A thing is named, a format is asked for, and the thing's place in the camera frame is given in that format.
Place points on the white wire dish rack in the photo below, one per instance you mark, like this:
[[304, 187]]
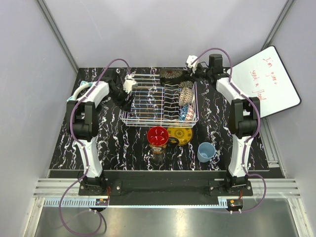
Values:
[[157, 105]]

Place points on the blue triangle patterned bowl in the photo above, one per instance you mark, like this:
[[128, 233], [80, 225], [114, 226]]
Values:
[[187, 113]]

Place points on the aluminium front rail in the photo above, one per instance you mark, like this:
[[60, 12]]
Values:
[[65, 193]]

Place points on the white dry-erase board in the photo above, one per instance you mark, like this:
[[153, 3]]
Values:
[[264, 75]]

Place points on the light blue cup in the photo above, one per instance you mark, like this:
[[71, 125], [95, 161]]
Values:
[[206, 151]]

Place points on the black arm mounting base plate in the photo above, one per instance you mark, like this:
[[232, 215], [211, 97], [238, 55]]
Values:
[[164, 188]]

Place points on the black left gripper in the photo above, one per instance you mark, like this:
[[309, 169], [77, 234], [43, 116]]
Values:
[[126, 105]]

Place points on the red interior mug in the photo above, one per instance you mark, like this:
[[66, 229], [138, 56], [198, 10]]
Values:
[[159, 139]]

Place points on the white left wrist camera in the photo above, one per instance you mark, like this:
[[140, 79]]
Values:
[[129, 84]]

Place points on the black floral square plate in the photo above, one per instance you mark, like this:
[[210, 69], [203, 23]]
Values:
[[180, 77]]

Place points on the yellow patterned plate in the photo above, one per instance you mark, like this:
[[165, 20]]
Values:
[[184, 135]]

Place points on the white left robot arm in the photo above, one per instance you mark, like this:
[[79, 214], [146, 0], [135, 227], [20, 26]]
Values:
[[83, 124]]

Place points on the brown patterned bowl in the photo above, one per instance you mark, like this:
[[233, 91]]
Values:
[[186, 96]]

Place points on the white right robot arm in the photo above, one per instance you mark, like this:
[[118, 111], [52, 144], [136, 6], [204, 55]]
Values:
[[244, 117]]

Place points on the teal cat-ear headphones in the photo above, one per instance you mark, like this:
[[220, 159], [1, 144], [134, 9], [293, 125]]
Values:
[[83, 85]]

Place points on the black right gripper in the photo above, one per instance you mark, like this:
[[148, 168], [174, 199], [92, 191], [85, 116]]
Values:
[[195, 73]]

